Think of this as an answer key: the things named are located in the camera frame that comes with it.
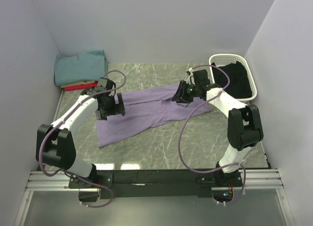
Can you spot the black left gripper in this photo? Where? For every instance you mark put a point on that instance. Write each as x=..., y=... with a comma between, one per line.
x=118, y=108

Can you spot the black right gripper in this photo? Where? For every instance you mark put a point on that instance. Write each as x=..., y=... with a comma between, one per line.
x=180, y=96

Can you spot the purple t shirt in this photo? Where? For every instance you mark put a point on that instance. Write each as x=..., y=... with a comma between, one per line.
x=144, y=109

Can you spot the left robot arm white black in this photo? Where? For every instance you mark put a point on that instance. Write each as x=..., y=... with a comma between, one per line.
x=55, y=145

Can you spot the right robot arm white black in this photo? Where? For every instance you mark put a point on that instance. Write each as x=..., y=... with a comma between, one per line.
x=244, y=126

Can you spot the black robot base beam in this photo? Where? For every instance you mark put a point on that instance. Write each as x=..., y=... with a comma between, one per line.
x=154, y=183

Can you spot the folded pink t shirt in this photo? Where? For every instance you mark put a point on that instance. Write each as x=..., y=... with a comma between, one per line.
x=80, y=87

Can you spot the folded tan t shirt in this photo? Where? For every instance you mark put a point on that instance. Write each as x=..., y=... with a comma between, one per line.
x=78, y=83

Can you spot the black t shirt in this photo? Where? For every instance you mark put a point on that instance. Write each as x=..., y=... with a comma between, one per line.
x=239, y=86

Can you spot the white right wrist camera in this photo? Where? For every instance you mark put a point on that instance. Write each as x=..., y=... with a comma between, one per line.
x=190, y=78

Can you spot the aluminium frame rail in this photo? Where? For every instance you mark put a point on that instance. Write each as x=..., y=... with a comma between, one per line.
x=49, y=201

